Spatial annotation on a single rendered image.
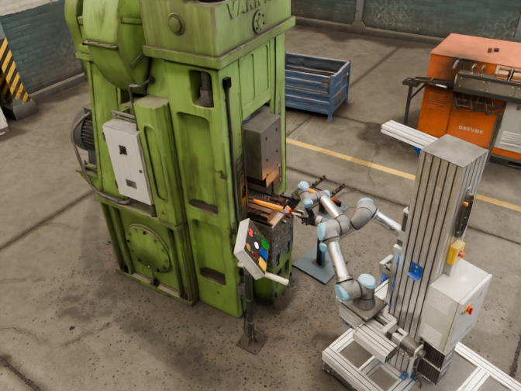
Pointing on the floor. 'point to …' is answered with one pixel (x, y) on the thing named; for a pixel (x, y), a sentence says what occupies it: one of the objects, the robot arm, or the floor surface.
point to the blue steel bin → (316, 83)
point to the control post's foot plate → (252, 342)
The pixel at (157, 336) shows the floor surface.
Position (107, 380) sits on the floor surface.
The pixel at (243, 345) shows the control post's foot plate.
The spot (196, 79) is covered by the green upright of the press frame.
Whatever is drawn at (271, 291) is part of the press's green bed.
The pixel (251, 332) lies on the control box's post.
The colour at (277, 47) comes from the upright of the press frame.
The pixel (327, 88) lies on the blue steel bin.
